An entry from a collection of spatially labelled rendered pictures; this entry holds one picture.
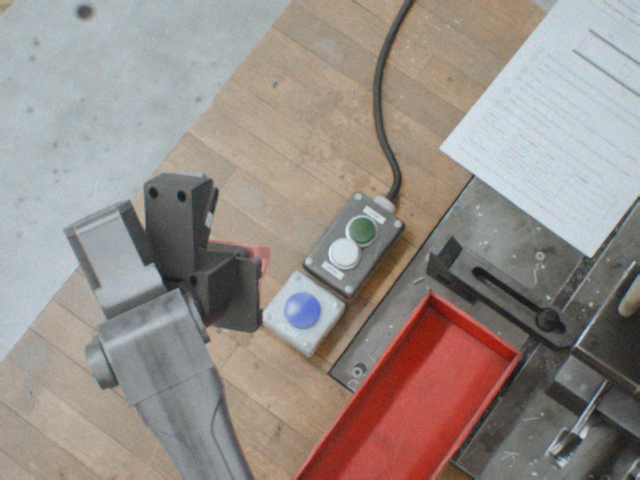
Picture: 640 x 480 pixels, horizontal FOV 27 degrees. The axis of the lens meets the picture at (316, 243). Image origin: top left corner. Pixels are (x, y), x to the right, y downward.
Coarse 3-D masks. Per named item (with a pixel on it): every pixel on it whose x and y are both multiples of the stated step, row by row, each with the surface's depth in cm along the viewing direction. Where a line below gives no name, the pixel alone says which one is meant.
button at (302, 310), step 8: (296, 296) 145; (304, 296) 145; (312, 296) 145; (288, 304) 145; (296, 304) 145; (304, 304) 145; (312, 304) 145; (320, 304) 145; (288, 312) 144; (296, 312) 144; (304, 312) 144; (312, 312) 144; (320, 312) 145; (288, 320) 144; (296, 320) 144; (304, 320) 144; (312, 320) 144; (304, 328) 144
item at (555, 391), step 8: (560, 368) 142; (552, 384) 139; (544, 392) 145; (552, 392) 142; (560, 392) 140; (568, 392) 138; (560, 400) 143; (568, 400) 141; (576, 400) 139; (568, 408) 144; (576, 408) 141; (584, 408) 139; (600, 416) 138; (624, 432) 137
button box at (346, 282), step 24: (408, 0) 157; (384, 48) 156; (384, 144) 152; (360, 192) 149; (360, 216) 148; (384, 216) 148; (336, 240) 147; (384, 240) 147; (312, 264) 147; (336, 264) 146; (360, 264) 146; (336, 288) 146; (360, 288) 147
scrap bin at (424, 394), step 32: (416, 320) 146; (448, 320) 147; (384, 352) 141; (416, 352) 146; (448, 352) 146; (480, 352) 146; (512, 352) 141; (384, 384) 145; (416, 384) 145; (448, 384) 145; (480, 384) 145; (352, 416) 144; (384, 416) 144; (416, 416) 144; (448, 416) 144; (320, 448) 139; (352, 448) 143; (384, 448) 143; (416, 448) 143; (448, 448) 143
